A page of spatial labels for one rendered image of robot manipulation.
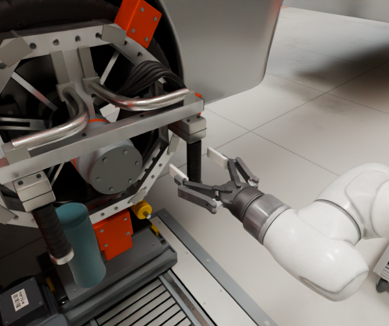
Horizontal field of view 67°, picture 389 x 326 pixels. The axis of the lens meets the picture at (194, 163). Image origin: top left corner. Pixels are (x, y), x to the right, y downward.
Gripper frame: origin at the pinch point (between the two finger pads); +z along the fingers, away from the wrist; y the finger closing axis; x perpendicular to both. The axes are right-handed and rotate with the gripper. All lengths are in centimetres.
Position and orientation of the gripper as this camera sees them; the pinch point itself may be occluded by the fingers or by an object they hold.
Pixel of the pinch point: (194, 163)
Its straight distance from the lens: 72.3
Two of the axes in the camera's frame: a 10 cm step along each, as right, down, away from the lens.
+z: -6.1, -4.7, 6.3
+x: 0.0, -8.0, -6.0
